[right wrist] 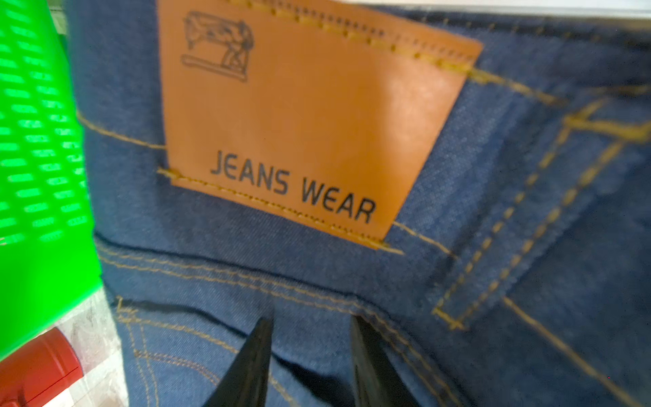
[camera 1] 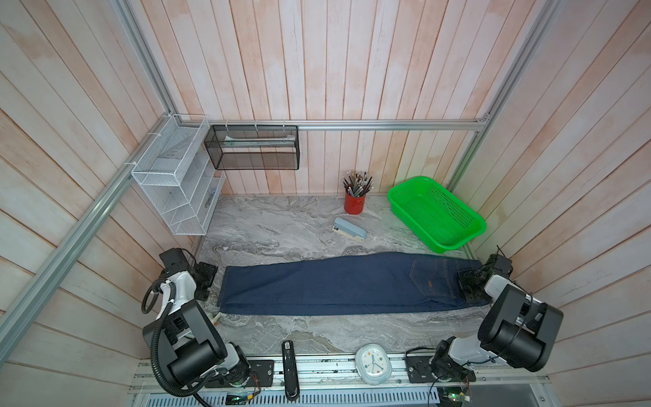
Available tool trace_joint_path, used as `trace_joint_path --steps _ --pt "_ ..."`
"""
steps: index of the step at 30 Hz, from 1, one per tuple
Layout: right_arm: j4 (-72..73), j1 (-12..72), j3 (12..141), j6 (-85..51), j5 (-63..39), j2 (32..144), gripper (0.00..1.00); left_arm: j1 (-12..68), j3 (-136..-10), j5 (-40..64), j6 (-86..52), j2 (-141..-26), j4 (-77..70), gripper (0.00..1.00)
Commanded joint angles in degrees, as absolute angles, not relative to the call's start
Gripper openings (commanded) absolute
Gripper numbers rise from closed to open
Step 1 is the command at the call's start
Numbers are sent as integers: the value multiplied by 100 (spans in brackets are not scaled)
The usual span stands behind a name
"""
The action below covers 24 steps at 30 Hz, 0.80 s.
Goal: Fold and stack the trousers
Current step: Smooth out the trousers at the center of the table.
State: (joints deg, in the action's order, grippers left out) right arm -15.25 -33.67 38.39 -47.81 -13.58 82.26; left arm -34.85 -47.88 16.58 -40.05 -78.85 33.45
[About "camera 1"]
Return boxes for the dark blue denim trousers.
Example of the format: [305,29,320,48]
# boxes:
[218,252,481,316]

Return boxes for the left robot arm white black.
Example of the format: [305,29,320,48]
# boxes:
[141,264,251,406]

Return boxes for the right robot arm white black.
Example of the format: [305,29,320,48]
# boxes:
[429,268,564,382]

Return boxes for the green plastic basket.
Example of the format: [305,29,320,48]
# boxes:
[388,176,487,254]

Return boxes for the white round clock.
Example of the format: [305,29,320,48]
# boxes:
[354,344,393,386]

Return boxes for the grey blue stapler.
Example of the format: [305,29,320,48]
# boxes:
[332,217,367,242]

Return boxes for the black remote control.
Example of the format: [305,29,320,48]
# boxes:
[281,340,300,402]

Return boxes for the red pencil cup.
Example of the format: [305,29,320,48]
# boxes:
[342,171,374,215]

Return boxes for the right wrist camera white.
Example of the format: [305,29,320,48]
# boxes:
[488,254,513,278]

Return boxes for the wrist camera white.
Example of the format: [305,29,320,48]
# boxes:
[159,248,192,275]
[488,254,513,278]

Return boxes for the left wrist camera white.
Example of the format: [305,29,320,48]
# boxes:
[159,248,192,275]

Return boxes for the white wire mesh shelf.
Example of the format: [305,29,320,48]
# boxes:
[132,115,225,236]

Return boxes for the black mesh wall basket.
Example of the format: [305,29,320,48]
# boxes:
[203,125,301,171]

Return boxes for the aluminium front rail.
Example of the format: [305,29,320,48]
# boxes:
[126,350,553,407]

